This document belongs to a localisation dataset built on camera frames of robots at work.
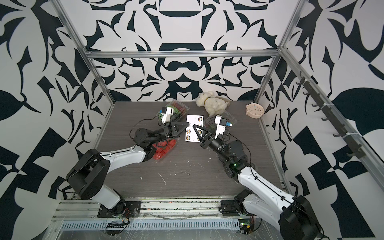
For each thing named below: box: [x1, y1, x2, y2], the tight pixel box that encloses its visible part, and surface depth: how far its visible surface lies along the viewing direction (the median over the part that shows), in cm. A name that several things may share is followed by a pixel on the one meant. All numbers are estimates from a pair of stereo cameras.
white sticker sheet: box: [185, 114, 204, 143], surface depth 66 cm
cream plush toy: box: [196, 91, 231, 117], surface depth 111 cm
